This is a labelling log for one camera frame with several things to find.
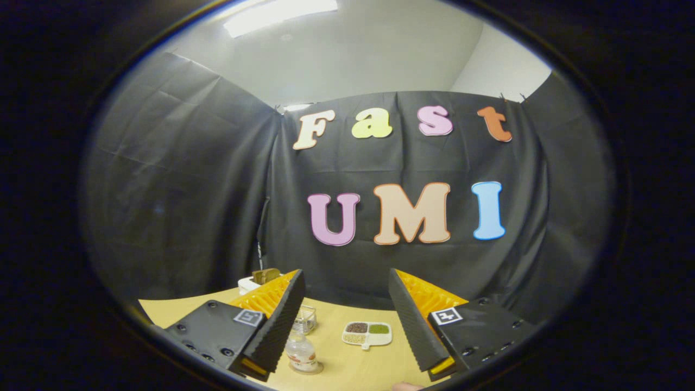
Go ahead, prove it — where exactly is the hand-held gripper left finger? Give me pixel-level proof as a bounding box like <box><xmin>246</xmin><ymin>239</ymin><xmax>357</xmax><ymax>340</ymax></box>
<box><xmin>165</xmin><ymin>269</ymin><xmax>306</xmax><ymax>382</ymax></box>

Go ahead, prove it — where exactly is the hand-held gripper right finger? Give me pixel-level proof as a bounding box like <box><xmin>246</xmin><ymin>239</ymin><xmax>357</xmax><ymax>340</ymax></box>
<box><xmin>388</xmin><ymin>268</ymin><xmax>538</xmax><ymax>382</ymax></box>

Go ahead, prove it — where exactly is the clear plastic juice bottle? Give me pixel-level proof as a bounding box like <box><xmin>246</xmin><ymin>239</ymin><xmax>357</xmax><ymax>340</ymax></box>
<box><xmin>285</xmin><ymin>334</ymin><xmax>319</xmax><ymax>373</ymax></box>

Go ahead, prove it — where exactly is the small clear glass jar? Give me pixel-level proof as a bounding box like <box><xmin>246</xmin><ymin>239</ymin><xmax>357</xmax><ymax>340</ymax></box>
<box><xmin>292</xmin><ymin>305</ymin><xmax>318</xmax><ymax>335</ymax></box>

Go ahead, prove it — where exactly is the white divided dish with grains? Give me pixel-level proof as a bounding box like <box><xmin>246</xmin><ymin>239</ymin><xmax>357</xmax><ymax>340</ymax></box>
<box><xmin>342</xmin><ymin>321</ymin><xmax>393</xmax><ymax>351</ymax></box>

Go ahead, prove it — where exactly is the white toaster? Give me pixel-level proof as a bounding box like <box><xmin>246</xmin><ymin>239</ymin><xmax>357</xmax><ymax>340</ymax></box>
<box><xmin>238</xmin><ymin>276</ymin><xmax>283</xmax><ymax>295</ymax></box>

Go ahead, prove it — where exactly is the wooden table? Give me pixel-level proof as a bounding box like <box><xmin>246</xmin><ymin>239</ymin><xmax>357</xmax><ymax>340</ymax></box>
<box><xmin>138</xmin><ymin>288</ymin><xmax>451</xmax><ymax>391</ymax></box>

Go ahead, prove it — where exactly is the black backdrop cloth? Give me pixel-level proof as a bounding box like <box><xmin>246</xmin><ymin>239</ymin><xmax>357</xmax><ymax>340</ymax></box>
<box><xmin>81</xmin><ymin>52</ymin><xmax>614</xmax><ymax>326</ymax></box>

